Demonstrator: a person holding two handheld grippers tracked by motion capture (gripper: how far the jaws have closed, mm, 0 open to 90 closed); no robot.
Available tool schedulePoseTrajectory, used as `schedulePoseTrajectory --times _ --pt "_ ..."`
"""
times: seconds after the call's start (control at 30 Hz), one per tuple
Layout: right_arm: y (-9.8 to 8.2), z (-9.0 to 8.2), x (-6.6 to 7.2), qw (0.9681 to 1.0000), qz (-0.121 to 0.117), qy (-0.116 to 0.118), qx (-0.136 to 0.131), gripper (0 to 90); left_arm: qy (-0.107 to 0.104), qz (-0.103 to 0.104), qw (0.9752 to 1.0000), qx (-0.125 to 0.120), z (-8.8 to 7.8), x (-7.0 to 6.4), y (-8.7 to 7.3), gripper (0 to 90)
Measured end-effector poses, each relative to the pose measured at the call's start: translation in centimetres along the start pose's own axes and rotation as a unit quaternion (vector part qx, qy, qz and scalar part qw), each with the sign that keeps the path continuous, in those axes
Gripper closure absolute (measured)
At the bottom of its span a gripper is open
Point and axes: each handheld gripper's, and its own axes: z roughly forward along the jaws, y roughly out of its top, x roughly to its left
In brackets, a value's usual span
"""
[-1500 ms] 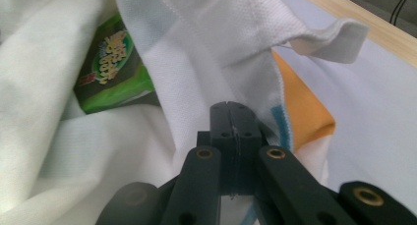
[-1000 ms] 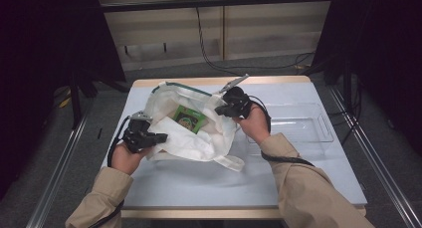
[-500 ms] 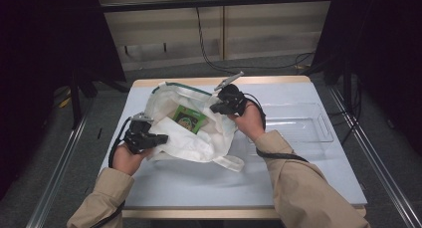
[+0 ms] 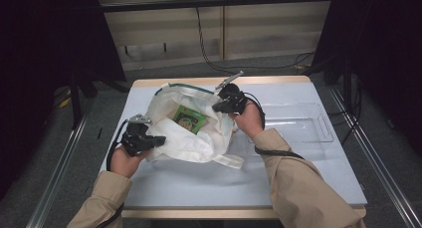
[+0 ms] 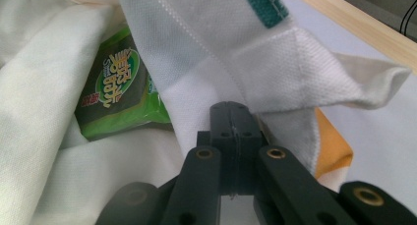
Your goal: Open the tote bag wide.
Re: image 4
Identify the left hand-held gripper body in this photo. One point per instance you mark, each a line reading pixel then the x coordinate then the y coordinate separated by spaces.
pixel 136 138

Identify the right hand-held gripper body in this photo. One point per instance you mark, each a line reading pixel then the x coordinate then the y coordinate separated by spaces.
pixel 234 95

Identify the white tote bag coloured spots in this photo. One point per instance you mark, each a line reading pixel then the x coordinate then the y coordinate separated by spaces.
pixel 195 145

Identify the person's right hand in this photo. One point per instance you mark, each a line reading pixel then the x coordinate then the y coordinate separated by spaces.
pixel 249 120

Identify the person's left hand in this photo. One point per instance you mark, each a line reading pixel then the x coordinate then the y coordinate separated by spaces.
pixel 125 162

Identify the green snack packet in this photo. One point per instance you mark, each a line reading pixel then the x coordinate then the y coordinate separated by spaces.
pixel 189 119

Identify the wooden table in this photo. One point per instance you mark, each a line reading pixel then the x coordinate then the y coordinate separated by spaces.
pixel 272 79

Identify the light grey table mat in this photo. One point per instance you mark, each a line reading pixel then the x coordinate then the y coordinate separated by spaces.
pixel 199 188

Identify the clear plastic container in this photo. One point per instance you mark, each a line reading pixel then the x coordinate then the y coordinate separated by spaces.
pixel 298 128

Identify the black metal stand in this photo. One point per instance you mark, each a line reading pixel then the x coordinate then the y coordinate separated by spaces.
pixel 75 98

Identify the black horizontal bar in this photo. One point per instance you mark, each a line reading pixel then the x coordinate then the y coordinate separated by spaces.
pixel 215 3

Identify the dark curtain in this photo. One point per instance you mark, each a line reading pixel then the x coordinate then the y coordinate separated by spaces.
pixel 384 42
pixel 40 55

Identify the metal floor rail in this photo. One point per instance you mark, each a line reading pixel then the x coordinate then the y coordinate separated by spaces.
pixel 59 168
pixel 375 158

